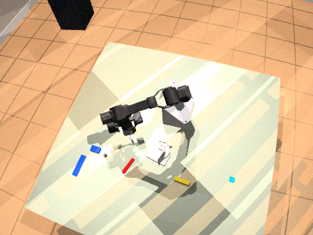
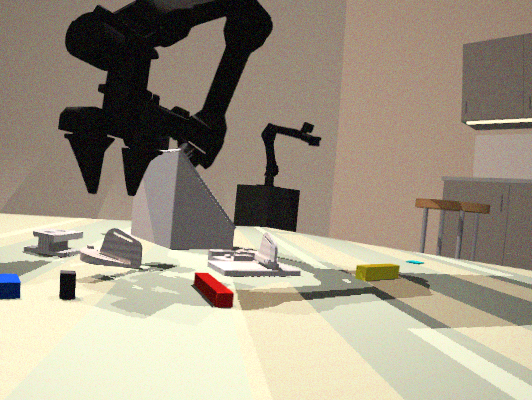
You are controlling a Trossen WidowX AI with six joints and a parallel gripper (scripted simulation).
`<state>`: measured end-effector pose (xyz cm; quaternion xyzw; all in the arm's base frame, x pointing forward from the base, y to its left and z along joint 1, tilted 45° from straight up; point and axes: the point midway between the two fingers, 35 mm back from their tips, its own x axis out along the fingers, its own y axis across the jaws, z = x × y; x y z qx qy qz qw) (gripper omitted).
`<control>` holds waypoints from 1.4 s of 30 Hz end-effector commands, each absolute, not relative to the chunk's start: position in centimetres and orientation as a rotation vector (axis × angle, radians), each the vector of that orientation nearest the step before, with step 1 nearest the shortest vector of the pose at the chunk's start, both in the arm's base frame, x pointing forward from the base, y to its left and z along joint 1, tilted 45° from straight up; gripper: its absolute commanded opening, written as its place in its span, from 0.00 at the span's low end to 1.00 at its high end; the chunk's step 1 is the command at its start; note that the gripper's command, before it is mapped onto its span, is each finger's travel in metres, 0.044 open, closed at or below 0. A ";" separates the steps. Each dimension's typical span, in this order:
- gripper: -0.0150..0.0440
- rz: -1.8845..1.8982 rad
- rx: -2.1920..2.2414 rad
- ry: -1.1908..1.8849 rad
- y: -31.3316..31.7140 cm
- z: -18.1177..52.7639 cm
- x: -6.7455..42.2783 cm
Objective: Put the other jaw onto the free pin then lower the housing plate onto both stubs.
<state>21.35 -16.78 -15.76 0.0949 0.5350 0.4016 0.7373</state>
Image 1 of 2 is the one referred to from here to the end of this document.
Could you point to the blue rectangular block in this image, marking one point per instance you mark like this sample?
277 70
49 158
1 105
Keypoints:
95 149

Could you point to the blue flat bar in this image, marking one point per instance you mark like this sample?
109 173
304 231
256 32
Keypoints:
79 165

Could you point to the red rectangular bar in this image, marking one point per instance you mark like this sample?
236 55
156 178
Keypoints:
128 165

